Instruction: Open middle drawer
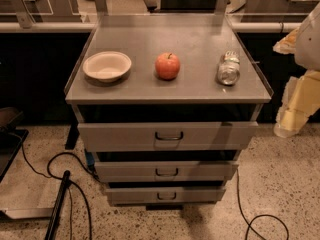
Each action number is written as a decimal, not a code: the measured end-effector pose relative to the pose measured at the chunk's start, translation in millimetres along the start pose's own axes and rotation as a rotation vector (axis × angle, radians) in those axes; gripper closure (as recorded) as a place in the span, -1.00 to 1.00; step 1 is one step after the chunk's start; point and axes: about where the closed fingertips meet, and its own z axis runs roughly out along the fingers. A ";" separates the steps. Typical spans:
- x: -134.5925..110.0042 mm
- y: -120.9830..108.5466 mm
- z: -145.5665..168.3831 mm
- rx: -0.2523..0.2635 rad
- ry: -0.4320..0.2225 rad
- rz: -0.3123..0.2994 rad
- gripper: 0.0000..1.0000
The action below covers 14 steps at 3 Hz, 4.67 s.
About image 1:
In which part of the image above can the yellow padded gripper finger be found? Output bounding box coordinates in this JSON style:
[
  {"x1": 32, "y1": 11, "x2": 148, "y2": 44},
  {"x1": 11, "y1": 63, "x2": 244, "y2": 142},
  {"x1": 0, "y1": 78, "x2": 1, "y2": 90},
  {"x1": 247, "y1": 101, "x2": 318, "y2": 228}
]
[{"x1": 273, "y1": 70, "x2": 320, "y2": 138}]

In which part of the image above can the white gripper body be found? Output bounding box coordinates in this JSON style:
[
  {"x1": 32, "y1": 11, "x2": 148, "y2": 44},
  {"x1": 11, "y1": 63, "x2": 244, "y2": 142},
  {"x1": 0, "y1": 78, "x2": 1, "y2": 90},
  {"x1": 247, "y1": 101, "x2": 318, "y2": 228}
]
[{"x1": 273, "y1": 28, "x2": 298, "y2": 55}]

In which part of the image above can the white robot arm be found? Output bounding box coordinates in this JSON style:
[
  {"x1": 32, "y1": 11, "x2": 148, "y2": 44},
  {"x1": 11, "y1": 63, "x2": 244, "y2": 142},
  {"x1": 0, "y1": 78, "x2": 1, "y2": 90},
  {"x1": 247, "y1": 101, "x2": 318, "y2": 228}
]
[{"x1": 273, "y1": 3, "x2": 320, "y2": 138}]

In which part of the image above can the grey drawer cabinet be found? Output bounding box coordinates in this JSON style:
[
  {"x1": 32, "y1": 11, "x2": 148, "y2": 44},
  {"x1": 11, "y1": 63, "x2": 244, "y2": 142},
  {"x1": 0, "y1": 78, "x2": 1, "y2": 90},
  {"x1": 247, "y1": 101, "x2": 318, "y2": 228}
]
[{"x1": 63, "y1": 13, "x2": 274, "y2": 212}]

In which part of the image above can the clear plastic bottle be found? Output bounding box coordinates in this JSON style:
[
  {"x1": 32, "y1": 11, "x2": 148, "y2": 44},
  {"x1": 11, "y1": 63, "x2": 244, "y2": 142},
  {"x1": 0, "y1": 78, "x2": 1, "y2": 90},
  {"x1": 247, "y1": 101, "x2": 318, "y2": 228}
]
[{"x1": 216, "y1": 51, "x2": 240, "y2": 86}]

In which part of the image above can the red apple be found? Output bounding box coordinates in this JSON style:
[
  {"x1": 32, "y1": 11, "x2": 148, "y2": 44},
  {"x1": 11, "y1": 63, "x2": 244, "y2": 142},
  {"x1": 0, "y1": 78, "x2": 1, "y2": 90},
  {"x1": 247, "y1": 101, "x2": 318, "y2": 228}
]
[{"x1": 155, "y1": 53, "x2": 180, "y2": 80}]

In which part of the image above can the white paper bowl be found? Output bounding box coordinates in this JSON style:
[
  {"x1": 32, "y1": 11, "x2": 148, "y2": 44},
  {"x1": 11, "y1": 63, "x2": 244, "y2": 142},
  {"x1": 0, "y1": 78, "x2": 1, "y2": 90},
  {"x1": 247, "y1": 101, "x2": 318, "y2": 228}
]
[{"x1": 83, "y1": 51, "x2": 132, "y2": 82}]

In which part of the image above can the black pole on floor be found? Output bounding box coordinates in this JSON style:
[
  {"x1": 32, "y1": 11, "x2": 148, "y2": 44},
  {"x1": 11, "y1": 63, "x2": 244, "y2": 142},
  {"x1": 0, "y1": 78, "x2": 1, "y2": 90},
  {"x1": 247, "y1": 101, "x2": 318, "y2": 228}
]
[{"x1": 45, "y1": 170, "x2": 70, "y2": 240}]

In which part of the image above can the black device at left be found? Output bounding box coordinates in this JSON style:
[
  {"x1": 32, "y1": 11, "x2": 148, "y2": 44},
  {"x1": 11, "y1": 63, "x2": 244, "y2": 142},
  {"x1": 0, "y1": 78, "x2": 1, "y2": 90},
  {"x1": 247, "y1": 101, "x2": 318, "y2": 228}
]
[{"x1": 0, "y1": 107, "x2": 28, "y2": 182}]

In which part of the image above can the black cable right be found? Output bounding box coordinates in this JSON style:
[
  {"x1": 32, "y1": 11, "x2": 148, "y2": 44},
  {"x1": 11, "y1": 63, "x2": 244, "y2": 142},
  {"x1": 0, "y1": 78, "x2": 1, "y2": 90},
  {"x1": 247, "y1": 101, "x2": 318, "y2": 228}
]
[{"x1": 235, "y1": 170, "x2": 290, "y2": 240}]

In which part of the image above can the black cable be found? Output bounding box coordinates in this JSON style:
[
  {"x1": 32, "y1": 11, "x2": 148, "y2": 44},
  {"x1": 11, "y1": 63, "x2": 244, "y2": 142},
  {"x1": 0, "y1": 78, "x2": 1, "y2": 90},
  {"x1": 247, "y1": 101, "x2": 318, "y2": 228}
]
[
  {"x1": 235, "y1": 170, "x2": 290, "y2": 240},
  {"x1": 9, "y1": 132, "x2": 99, "y2": 240}
]

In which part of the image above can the black cable left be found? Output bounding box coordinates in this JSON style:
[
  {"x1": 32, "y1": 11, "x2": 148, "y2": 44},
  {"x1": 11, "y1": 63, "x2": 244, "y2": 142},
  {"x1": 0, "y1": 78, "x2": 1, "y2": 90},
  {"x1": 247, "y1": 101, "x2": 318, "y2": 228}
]
[{"x1": 9, "y1": 132, "x2": 99, "y2": 240}]

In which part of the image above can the white horizontal rail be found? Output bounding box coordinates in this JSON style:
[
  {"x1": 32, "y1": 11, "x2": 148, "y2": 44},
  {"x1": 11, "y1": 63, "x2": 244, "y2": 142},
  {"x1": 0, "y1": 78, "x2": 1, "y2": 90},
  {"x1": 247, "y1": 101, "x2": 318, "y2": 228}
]
[{"x1": 0, "y1": 22, "x2": 300, "y2": 33}]

